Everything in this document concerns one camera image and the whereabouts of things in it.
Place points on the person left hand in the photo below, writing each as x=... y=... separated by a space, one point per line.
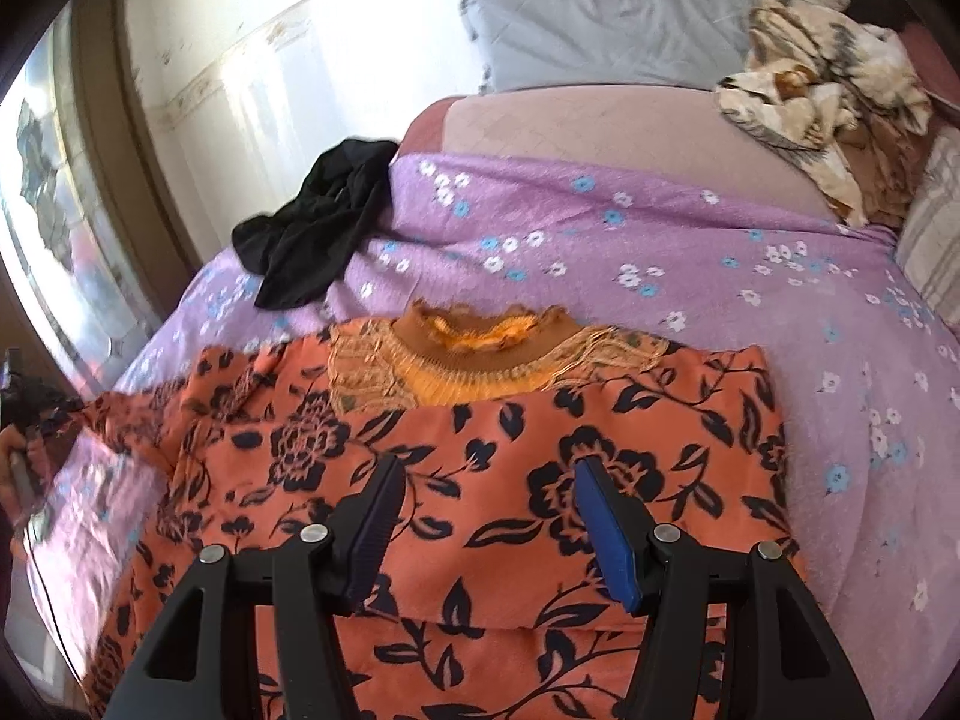
x=17 y=494

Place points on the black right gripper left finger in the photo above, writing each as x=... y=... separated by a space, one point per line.
x=200 y=658

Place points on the pink headboard cushion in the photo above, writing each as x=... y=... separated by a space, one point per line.
x=935 y=71

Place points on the dark wooden glass door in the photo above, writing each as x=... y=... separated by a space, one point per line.
x=95 y=254

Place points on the grey pillow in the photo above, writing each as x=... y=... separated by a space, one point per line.
x=527 y=44

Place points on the purple floral bedsheet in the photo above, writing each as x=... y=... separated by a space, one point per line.
x=864 y=373

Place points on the orange black floral garment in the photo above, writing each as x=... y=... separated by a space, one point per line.
x=490 y=603

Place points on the black crumpled garment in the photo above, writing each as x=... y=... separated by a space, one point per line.
x=302 y=248

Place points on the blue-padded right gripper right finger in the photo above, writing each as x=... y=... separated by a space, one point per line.
x=782 y=658

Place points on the black garment behind pile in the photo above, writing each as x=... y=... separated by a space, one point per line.
x=888 y=14

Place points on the pink mattress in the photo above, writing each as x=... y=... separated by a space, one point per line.
x=674 y=132

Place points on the cream brown floral cloth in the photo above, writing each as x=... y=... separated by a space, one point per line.
x=838 y=100

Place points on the striped floral pillow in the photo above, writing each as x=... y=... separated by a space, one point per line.
x=929 y=248

